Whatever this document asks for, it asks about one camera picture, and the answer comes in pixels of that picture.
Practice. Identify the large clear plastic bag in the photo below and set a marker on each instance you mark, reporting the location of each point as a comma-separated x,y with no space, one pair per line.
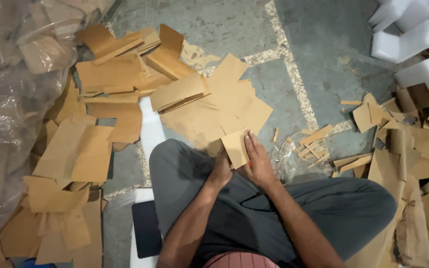
13,93

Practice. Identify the black pad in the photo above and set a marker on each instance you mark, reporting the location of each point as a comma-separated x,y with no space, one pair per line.
146,229

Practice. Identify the heap of brown paper scraps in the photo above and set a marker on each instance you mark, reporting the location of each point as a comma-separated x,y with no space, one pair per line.
412,167

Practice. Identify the scattered brown paper strips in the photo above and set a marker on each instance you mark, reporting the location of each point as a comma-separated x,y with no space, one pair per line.
313,143

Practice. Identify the person's left fingers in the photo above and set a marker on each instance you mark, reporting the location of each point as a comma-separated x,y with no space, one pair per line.
228,165

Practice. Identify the small brown paper piece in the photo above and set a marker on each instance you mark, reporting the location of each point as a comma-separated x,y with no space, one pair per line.
235,147

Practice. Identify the long white board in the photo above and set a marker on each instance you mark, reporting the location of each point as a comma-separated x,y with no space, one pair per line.
151,130

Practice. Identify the heap of folded brown paper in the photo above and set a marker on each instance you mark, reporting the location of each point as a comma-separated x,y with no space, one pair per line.
88,156

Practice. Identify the person's right fingers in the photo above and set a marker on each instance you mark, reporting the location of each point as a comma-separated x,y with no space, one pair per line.
251,143

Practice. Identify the dark brown cardboard box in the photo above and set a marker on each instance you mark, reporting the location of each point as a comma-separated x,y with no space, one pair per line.
417,96

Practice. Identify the stack of brown paper sheets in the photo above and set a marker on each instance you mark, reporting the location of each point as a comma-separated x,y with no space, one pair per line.
218,104

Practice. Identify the crumpled clear plastic wrap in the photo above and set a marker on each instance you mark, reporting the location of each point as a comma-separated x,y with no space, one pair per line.
284,162

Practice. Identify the person's right hand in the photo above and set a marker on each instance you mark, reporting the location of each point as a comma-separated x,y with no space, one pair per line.
261,163

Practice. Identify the person's left hand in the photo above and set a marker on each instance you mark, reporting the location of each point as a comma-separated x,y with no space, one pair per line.
220,173

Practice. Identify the blue round object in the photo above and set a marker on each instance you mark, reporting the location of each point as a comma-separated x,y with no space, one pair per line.
35,263

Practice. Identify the person's pink striped shirt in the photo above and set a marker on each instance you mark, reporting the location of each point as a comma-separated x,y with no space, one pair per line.
240,260

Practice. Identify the person's grey trousers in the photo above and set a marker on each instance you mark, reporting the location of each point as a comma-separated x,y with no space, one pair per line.
322,212

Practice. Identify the white foam block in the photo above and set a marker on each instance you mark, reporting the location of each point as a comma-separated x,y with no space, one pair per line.
400,13
425,74
404,43

